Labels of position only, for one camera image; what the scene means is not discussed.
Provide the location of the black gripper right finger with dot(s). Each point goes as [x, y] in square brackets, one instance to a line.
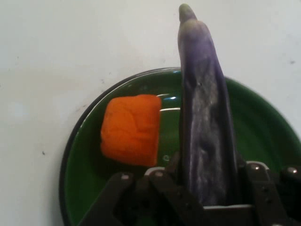
[265, 188]

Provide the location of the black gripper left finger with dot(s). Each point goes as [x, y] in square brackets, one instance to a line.
[164, 193]

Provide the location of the purple toy eggplant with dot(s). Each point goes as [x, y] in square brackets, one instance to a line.
[204, 117]

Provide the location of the green round plate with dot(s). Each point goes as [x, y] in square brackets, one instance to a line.
[254, 122]

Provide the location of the orange toy block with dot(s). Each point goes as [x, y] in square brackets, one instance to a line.
[131, 129]

